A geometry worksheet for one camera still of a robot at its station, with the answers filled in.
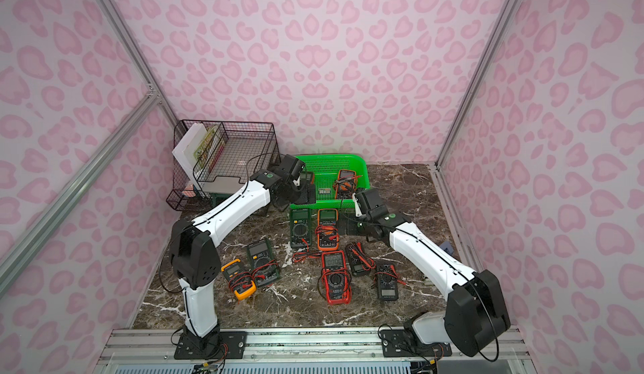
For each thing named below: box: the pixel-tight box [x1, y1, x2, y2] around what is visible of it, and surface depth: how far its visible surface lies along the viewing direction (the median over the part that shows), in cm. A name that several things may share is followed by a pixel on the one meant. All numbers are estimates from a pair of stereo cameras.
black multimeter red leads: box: [345, 241, 376, 276], surface depth 88 cm
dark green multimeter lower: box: [246, 237, 281, 287], surface depth 89 cm
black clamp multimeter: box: [375, 263, 399, 302], surface depth 84 cm
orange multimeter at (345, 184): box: [333, 170, 358, 199], surface depth 109 cm
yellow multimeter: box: [220, 258, 257, 301], surface depth 82 cm
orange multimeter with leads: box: [314, 208, 340, 251], surface depth 95 cm
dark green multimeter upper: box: [290, 208, 313, 250], surface depth 98 cm
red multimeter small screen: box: [317, 250, 352, 306], surface depth 84 cm
